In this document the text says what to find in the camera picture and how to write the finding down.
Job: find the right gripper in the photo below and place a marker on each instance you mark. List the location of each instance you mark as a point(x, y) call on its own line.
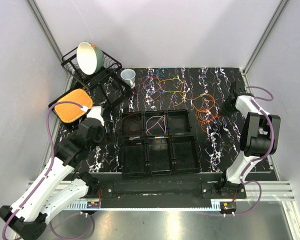
point(225, 111)

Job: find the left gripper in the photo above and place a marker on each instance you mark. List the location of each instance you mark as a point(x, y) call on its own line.
point(103, 129)

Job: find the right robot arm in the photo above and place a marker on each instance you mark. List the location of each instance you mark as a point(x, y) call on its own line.
point(258, 138)

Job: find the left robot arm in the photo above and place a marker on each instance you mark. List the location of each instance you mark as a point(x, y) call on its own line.
point(29, 215)

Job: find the black tray under mat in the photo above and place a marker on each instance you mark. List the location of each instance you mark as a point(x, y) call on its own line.
point(55, 103)

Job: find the black bin back left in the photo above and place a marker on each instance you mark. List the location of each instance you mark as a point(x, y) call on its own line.
point(132, 124)

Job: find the black bin front left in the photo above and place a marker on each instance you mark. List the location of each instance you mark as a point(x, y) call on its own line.
point(134, 157)

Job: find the black dish rack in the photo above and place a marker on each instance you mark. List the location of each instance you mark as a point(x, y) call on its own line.
point(105, 87)

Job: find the black bin back right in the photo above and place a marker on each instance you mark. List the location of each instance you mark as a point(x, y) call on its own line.
point(178, 122)

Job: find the black bin back middle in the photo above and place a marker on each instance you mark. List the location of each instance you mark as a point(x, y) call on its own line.
point(155, 123)

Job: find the white mug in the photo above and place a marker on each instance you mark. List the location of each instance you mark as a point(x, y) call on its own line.
point(128, 76)

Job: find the green and white bowl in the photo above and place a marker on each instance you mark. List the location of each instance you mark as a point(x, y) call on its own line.
point(90, 58)

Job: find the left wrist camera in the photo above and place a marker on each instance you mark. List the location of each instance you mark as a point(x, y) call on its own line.
point(95, 112)

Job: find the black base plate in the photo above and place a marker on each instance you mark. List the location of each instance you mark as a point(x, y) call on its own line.
point(201, 185)

